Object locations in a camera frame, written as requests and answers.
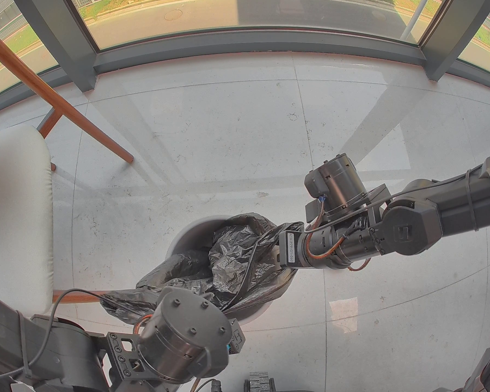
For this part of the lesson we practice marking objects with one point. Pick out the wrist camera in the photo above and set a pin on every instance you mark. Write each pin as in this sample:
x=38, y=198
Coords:
x=316, y=184
x=237, y=335

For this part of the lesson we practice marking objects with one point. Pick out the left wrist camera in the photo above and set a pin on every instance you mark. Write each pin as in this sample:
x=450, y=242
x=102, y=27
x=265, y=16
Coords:
x=237, y=335

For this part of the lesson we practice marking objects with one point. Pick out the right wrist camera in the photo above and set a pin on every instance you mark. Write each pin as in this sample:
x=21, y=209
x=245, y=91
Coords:
x=316, y=184

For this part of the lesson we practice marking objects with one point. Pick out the white cushioned wooden chair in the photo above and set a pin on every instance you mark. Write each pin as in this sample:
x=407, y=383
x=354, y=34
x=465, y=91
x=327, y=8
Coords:
x=16, y=198

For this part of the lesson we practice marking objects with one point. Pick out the window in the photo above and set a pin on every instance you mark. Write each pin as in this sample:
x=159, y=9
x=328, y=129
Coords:
x=59, y=23

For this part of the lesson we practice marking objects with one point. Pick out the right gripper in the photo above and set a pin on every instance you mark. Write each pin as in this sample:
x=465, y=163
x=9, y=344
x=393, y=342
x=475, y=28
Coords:
x=322, y=247

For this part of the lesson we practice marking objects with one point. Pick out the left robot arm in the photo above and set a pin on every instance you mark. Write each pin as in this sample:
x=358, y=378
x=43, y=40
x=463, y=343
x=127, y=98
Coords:
x=179, y=333

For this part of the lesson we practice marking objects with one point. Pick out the black plastic bag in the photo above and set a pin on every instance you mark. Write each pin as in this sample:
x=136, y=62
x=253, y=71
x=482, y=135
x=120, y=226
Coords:
x=228, y=259

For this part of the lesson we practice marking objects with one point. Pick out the white trash bin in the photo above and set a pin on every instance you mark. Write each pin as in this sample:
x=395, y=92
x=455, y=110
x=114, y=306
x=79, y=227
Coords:
x=188, y=235

